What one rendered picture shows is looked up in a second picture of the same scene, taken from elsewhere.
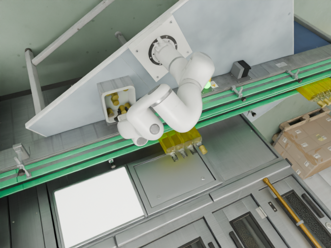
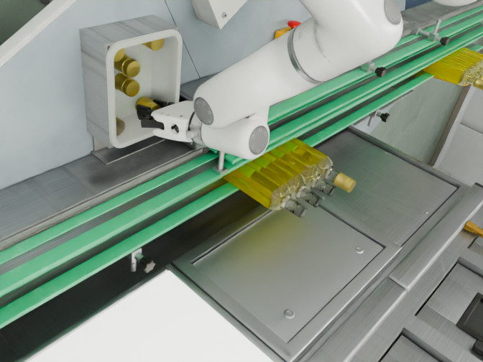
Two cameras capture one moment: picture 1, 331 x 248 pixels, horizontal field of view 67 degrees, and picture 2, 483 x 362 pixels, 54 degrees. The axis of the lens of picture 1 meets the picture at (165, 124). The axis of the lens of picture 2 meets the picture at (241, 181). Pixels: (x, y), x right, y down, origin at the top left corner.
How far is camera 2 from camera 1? 0.64 m
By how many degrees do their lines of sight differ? 22
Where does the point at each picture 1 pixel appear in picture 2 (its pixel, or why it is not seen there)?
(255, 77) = not seen: hidden behind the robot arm
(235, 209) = (451, 297)
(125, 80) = (152, 21)
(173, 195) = (320, 301)
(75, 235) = not seen: outside the picture
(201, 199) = (382, 292)
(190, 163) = (315, 228)
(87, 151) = (75, 232)
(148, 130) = (380, 11)
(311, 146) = not seen: hidden behind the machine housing
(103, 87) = (105, 35)
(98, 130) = (86, 178)
